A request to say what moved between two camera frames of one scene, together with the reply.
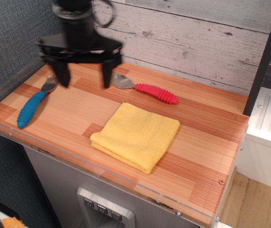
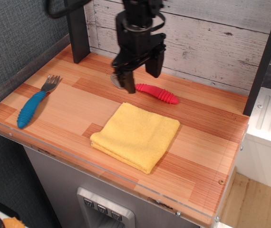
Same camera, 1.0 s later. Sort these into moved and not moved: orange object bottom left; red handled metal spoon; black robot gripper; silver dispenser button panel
Moved: black robot gripper
Not moved: orange object bottom left; red handled metal spoon; silver dispenser button panel
